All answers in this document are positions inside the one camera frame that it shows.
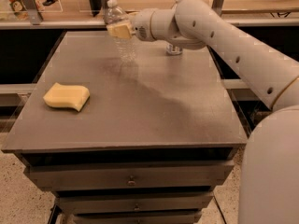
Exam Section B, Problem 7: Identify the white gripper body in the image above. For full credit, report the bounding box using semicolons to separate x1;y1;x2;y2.
132;8;155;42

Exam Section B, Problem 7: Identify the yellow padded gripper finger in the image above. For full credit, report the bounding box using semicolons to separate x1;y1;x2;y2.
107;20;134;39

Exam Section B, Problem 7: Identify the clear water bottle red label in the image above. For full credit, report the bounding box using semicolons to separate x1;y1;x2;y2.
106;0;135;63

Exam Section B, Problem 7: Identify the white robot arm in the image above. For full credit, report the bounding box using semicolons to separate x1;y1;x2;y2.
107;0;299;224

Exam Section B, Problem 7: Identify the blue plastic bottle white cap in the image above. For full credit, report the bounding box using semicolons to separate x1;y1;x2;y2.
166;0;183;55

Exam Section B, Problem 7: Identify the small black object on shelf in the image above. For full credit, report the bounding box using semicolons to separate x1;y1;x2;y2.
43;0;57;7

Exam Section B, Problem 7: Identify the yellow sponge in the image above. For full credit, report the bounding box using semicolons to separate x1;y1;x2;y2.
43;83;90;112

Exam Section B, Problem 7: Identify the wooden shelf with metal rails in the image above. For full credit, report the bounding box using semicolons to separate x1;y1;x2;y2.
0;0;299;30

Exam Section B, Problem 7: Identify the colourful snack bag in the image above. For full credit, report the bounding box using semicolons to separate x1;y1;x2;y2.
0;0;45;21

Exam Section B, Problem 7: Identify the grey drawer cabinet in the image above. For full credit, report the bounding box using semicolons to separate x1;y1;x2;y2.
1;28;250;224

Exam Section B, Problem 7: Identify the top drawer with knob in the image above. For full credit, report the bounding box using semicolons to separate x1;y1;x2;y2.
27;161;234;191

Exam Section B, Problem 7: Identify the drawer with knob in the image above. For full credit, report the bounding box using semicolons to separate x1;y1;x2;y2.
57;192;212;215
27;161;234;191

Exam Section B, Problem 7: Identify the middle drawer with knob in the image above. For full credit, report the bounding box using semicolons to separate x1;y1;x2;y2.
57;192;212;215

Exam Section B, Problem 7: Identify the bottom drawer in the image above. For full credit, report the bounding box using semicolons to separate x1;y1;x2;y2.
74;211;202;224

